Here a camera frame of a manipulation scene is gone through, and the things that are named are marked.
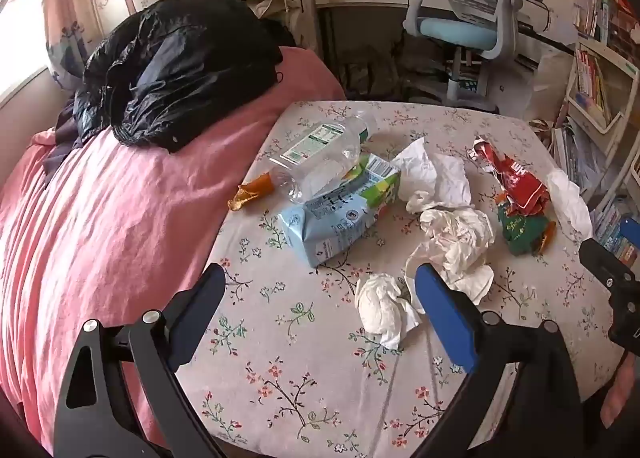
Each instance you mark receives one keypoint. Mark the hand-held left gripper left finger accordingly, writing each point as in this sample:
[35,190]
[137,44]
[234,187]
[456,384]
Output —
[200,308]

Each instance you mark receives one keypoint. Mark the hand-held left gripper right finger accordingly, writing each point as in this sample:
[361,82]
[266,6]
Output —
[445,318]

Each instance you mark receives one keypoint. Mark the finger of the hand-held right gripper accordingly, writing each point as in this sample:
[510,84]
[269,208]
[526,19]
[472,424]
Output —
[600,258]
[631,233]

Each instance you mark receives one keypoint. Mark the small orange peel piece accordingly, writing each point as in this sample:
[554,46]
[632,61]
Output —
[547,238]

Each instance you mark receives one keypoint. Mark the small white tissue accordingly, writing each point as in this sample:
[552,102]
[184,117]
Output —
[382,308]

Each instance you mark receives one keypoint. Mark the narrow white tissue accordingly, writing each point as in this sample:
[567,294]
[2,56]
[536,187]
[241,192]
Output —
[567,198]

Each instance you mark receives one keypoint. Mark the large white tissue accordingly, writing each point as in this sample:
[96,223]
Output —
[455,238]

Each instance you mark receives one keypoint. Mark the green snack wrapper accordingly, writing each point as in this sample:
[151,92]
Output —
[520,233]

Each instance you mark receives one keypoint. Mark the red snack wrapper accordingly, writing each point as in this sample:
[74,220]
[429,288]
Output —
[520,182]

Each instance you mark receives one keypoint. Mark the orange sausage wrapper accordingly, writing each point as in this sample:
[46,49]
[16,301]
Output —
[250,190]

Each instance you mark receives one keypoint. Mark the blue green juice carton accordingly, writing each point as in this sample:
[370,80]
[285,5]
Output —
[335,225]

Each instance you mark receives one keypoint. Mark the clear plastic bottle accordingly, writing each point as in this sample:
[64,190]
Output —
[320,157]

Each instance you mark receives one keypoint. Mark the person's right hand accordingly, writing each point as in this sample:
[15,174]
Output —
[616,398]

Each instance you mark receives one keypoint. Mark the low stack of books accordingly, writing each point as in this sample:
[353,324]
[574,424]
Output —
[612,228]

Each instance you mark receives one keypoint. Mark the pink blanket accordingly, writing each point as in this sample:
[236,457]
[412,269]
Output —
[100,238]

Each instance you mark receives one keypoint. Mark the row of books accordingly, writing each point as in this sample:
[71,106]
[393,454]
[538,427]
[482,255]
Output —
[592,82]

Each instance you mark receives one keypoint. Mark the white bookshelf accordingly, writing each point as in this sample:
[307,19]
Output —
[625,67]

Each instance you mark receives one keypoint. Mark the white plastic bag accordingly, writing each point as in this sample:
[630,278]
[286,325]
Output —
[550,77]

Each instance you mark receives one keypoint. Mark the dark purple cloth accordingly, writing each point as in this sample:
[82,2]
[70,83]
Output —
[62,137]

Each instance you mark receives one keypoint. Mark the upright books on shelf top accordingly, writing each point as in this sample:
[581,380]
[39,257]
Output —
[600,7]

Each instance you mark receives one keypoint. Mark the black jacket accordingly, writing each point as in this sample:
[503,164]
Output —
[175,67]

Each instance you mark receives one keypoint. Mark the grey blue office chair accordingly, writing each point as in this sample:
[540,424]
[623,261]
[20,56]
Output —
[460,30]

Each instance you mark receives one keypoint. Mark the pink printed curtain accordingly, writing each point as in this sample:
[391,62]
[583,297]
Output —
[65,12]

